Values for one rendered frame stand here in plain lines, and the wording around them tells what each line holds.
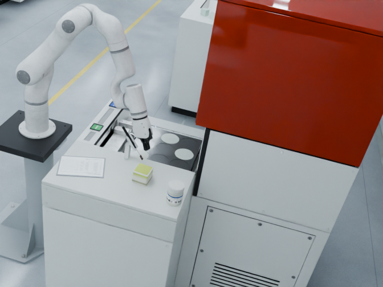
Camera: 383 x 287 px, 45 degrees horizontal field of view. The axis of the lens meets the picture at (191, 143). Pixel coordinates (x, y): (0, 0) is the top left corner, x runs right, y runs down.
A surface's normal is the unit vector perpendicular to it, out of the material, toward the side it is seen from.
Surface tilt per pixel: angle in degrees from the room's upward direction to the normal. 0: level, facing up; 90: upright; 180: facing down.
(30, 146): 1
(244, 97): 90
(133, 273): 90
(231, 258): 90
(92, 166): 0
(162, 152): 0
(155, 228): 90
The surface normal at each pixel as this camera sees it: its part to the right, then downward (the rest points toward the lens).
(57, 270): -0.24, 0.52
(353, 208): 0.15, -0.81
